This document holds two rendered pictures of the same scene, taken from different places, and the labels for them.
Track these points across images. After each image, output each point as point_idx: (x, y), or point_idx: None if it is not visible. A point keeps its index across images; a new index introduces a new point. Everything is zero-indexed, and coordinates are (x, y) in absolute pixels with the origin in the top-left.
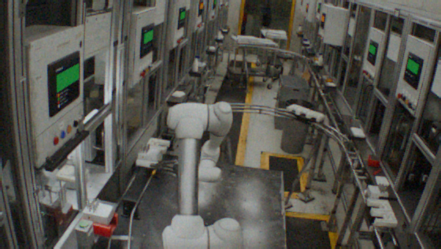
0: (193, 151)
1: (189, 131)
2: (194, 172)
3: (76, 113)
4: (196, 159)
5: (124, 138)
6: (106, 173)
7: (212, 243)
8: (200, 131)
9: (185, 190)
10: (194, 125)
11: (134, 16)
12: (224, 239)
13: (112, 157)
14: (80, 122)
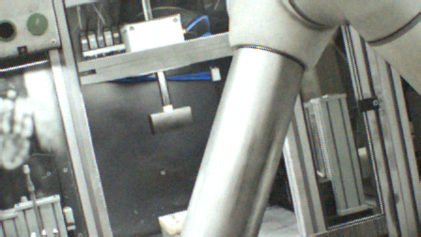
0: (234, 90)
1: (234, 22)
2: (216, 161)
3: (14, 7)
4: (239, 118)
5: (399, 149)
6: (292, 236)
7: None
8: (265, 18)
9: (183, 224)
10: (245, 1)
11: None
12: None
13: (296, 184)
14: (36, 32)
